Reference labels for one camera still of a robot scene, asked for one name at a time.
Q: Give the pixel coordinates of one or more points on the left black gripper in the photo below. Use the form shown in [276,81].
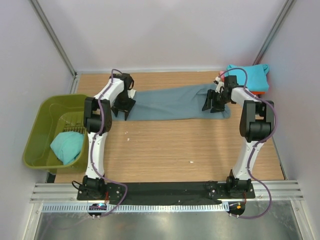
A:
[127,108]

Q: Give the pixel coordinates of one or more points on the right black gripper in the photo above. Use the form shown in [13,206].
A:
[212,94]

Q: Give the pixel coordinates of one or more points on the grey-blue t-shirt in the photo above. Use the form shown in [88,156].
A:
[174,104]

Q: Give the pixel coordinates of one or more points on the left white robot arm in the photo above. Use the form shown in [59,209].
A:
[117,96]

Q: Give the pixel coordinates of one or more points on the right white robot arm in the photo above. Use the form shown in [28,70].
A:
[257,123]

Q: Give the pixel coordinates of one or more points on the folded orange t-shirt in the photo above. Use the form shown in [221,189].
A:
[258,93]

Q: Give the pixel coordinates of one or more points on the folded cyan t-shirt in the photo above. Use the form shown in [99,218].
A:
[256,76]

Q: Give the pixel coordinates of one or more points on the crumpled teal t-shirt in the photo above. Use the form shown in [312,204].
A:
[67,146]

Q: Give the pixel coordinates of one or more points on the green plastic basket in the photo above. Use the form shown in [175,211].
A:
[57,114]

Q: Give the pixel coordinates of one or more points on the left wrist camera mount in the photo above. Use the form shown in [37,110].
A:
[131,93]

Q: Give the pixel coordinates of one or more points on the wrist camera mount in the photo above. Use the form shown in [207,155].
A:
[131,93]
[219,84]

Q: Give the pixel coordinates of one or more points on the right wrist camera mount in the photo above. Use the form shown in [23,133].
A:
[219,84]

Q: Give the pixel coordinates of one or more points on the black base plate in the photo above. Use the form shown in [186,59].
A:
[164,193]

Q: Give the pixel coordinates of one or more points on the aluminium rail frame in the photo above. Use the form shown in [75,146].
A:
[281,190]

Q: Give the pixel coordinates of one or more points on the white slotted cable duct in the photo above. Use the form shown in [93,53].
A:
[101,208]

